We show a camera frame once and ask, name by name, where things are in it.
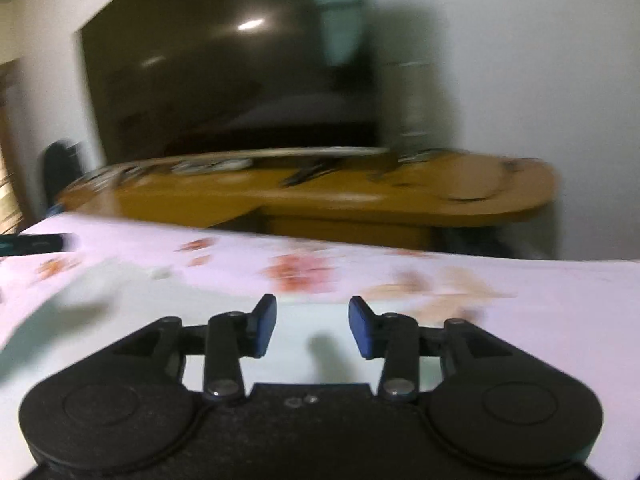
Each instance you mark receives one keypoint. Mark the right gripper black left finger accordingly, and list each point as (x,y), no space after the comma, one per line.
(260,324)

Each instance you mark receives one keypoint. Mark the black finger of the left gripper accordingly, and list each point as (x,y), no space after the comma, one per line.
(30,244)

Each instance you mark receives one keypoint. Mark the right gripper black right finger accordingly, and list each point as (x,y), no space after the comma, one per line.
(368,329)

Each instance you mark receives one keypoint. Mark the white knitted sock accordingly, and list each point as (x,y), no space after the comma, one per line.
(57,310)

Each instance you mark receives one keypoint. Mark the dark chair with clothes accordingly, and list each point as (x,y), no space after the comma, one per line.
(60,167)

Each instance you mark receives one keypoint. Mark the pink floral bed sheet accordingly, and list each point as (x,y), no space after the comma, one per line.
(581,317)

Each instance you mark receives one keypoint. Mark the curved wooden TV stand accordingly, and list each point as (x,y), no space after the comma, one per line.
(369,199)

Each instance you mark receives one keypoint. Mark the black flat television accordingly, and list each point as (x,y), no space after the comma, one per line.
(182,77)

